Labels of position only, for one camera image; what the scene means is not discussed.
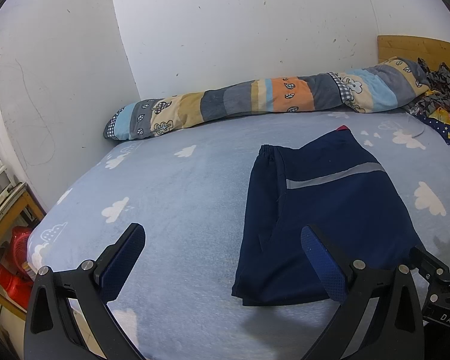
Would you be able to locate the patchwork rolled quilt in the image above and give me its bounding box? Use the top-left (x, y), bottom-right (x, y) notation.
top-left (103, 57), bottom-right (429, 141)

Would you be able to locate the red plastic stool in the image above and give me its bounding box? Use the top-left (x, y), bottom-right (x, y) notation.
top-left (0, 226), bottom-right (33, 310)

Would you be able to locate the wooden side shelf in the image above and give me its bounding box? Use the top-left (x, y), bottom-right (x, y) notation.
top-left (0, 161), bottom-right (44, 320)

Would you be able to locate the yellow navy patterned cloth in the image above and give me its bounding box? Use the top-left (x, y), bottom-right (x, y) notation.
top-left (403, 58), bottom-right (450, 146)

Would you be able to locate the navy work jacket red collar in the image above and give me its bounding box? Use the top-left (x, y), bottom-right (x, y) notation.
top-left (232, 127), bottom-right (420, 306)

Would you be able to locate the light blue cloud bedsheet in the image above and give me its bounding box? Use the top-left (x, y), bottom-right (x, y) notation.
top-left (27, 109), bottom-right (450, 359)

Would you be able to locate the wooden headboard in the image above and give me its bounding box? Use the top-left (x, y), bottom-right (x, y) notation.
top-left (377, 35), bottom-right (450, 71)

